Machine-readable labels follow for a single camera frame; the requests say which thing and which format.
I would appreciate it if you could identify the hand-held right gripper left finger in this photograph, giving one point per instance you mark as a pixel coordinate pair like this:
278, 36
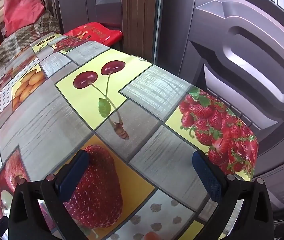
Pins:
73, 175

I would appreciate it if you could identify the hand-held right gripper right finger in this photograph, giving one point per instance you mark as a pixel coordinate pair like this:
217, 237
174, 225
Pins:
207, 177

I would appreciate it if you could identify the fruit print tablecloth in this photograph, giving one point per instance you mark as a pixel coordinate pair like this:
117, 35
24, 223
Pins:
44, 130

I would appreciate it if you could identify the large brown panelled door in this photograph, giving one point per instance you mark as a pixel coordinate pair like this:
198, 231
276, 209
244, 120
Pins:
256, 55

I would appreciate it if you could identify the brown plaid blanket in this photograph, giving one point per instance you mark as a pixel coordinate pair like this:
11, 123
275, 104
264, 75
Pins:
14, 42

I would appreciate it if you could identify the narrow brown panelled door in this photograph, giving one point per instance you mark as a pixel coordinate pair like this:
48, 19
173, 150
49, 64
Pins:
82, 2

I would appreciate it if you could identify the pinkish red fabric bag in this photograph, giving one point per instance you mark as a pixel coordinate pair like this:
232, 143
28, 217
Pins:
22, 7

